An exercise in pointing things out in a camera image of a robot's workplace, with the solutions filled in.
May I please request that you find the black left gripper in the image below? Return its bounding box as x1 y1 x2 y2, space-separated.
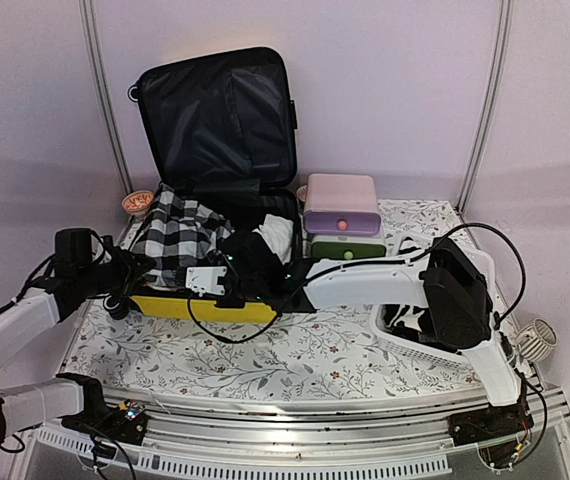
77 245 156 302

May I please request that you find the white garment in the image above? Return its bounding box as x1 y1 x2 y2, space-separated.
253 214 294 265

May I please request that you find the black white plaid cloth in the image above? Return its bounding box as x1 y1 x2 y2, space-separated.
131 184 234 291

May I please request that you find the yellow Pikachu suitcase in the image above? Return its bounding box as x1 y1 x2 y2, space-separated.
124 47 303 317

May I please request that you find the white plastic basket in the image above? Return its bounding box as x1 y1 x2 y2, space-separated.
369 247 496 369

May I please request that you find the zebra striped cloth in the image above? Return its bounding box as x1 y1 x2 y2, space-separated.
382 304 434 341

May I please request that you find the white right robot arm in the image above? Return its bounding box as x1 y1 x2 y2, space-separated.
273 236 523 436

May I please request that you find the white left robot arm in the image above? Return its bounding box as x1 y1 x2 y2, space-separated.
0 228 154 448

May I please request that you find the red patterned cup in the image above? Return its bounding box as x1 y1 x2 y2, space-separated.
121 190 154 215

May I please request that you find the green drawer box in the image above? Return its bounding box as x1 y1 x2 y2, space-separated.
310 235 387 260

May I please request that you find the floral table mat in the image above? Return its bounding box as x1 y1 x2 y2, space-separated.
65 197 536 403

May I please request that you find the pink purple drawer box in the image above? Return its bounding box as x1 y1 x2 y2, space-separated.
303 173 381 237

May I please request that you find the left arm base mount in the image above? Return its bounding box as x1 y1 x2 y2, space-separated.
61 400 149 446

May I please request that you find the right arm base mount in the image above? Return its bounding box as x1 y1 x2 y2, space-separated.
446 379 545 446

